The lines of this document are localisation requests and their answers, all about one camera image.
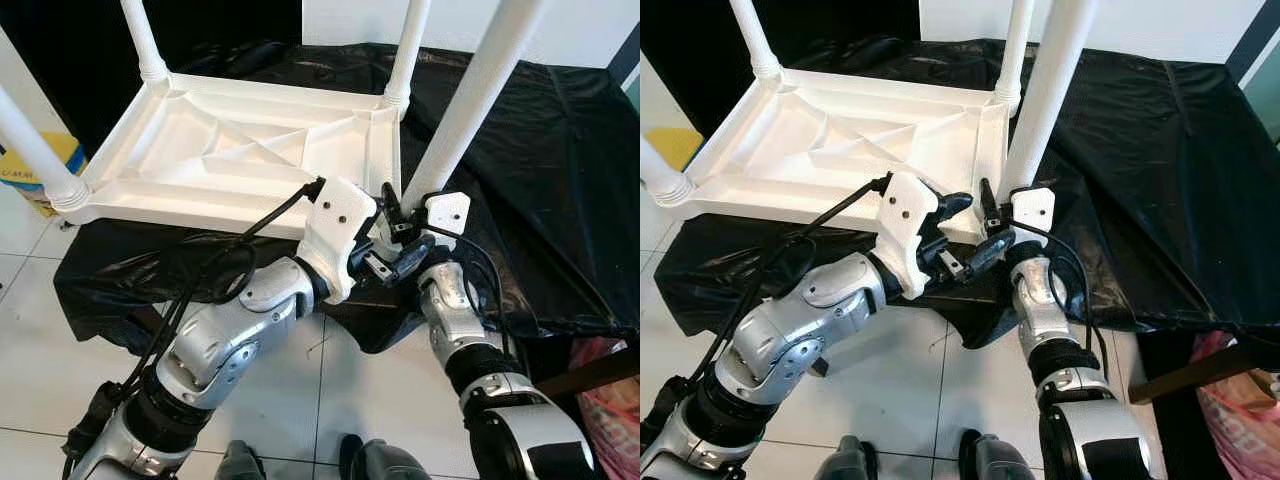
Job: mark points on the white plastic table leg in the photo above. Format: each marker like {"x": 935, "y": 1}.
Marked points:
{"x": 1050, "y": 95}
{"x": 142, "y": 40}
{"x": 408, "y": 55}
{"x": 1015, "y": 50}
{"x": 662, "y": 175}
{"x": 475, "y": 100}
{"x": 35, "y": 150}
{"x": 752, "y": 38}

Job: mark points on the white plastic table top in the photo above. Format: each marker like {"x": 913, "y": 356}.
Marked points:
{"x": 800, "y": 145}
{"x": 200, "y": 150}

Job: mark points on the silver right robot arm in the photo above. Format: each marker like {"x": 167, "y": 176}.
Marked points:
{"x": 455, "y": 320}
{"x": 1040, "y": 310}

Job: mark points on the black plastic table cover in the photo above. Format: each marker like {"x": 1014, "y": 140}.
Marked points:
{"x": 540, "y": 200}
{"x": 1150, "y": 200}

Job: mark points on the grey right robot foot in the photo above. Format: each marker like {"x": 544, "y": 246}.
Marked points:
{"x": 385, "y": 462}
{"x": 995, "y": 458}

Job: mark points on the grey robot foot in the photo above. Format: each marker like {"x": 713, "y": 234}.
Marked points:
{"x": 848, "y": 460}
{"x": 995, "y": 458}
{"x": 240, "y": 463}
{"x": 385, "y": 462}

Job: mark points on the black backdrop sheet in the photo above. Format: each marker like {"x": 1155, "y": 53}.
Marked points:
{"x": 220, "y": 25}
{"x": 840, "y": 20}

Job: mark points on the grey left robot foot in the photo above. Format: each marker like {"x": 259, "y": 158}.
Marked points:
{"x": 848, "y": 460}
{"x": 240, "y": 463}

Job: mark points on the pink plastic bag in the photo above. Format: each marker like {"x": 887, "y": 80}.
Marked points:
{"x": 1240, "y": 420}
{"x": 610, "y": 420}

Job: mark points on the yellow bin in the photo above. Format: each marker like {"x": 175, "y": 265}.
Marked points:
{"x": 68, "y": 148}
{"x": 688, "y": 145}

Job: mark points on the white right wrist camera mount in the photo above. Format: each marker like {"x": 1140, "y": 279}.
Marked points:
{"x": 1035, "y": 208}
{"x": 448, "y": 212}

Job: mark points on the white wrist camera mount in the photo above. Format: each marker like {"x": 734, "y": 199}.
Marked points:
{"x": 448, "y": 212}
{"x": 1035, "y": 208}
{"x": 335, "y": 225}
{"x": 905, "y": 215}

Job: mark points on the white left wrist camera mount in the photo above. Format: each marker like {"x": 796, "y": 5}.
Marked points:
{"x": 905, "y": 215}
{"x": 335, "y": 225}

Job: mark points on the dark door frame strip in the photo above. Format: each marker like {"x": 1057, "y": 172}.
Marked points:
{"x": 625, "y": 55}
{"x": 1255, "y": 40}

